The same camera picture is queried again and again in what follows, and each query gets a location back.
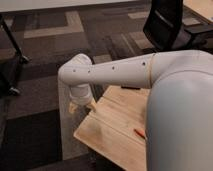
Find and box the black office chair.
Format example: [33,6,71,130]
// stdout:
[143,0,213,51]

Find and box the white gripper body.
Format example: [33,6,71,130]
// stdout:
[70,84,93,106]

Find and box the red pen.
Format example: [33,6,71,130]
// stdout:
[134,129,146,139]

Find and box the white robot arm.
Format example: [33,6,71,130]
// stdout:
[58,50,213,171]

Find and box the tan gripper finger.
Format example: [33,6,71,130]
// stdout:
[87,101,96,111]
[68,103,78,114]

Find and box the black chair base left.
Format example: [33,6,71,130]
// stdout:
[0,14,29,96]

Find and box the small black rectangular block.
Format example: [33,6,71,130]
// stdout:
[121,86,141,90]

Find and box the light wooden desk corner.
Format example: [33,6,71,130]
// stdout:
[183,0,213,23]

